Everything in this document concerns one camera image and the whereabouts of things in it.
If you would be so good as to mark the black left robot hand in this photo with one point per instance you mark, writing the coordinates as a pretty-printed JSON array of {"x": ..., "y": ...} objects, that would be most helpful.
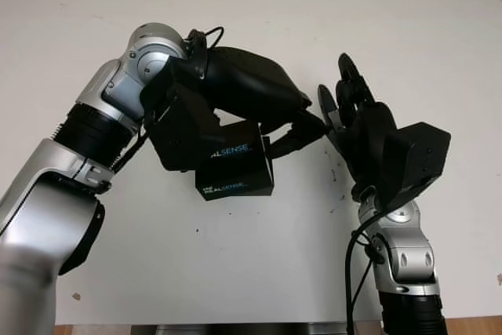
[{"x": 251, "y": 84}]

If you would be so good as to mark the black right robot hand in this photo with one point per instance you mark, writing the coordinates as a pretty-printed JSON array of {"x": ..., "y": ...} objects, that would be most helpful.
[{"x": 368, "y": 139}]

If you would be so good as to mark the black RealSense box lid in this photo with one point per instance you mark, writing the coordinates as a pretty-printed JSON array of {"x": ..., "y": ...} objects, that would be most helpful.
[{"x": 235, "y": 178}]

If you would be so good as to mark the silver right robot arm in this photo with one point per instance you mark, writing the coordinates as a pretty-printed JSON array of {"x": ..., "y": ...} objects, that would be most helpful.
[{"x": 408, "y": 248}]

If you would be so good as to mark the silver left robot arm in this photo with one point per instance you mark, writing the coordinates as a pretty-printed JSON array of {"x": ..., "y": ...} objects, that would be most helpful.
[{"x": 39, "y": 194}]

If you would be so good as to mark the dark grey robot torso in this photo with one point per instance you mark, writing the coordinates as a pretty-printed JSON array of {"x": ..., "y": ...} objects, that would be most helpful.
[{"x": 235, "y": 330}]

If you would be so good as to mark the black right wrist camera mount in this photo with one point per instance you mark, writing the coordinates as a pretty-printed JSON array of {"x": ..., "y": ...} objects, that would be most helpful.
[{"x": 423, "y": 154}]

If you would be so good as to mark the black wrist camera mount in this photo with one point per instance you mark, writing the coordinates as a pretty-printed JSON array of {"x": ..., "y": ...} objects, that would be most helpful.
[
  {"x": 180, "y": 135},
  {"x": 423, "y": 154}
]

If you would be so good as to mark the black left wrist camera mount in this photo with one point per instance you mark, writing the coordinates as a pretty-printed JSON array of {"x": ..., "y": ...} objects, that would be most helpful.
[{"x": 180, "y": 135}]

